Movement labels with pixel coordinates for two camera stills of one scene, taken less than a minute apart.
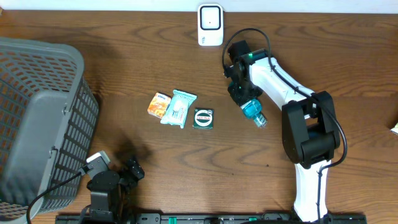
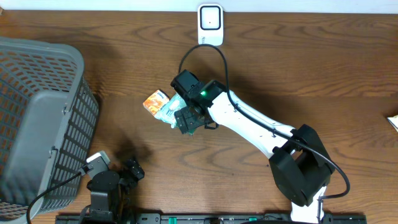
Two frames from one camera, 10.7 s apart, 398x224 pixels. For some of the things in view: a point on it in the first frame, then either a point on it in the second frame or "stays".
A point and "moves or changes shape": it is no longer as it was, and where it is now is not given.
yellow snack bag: (395, 129) moves or changes shape
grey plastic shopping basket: (48, 116) stays
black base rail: (206, 218) stays
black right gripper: (240, 99) to (184, 121)
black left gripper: (138, 172) stays
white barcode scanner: (210, 25) stays
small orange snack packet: (158, 105) moves or changes shape
